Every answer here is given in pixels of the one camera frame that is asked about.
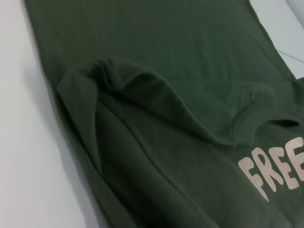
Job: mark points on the dark green t-shirt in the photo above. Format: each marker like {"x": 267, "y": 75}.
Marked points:
{"x": 154, "y": 107}

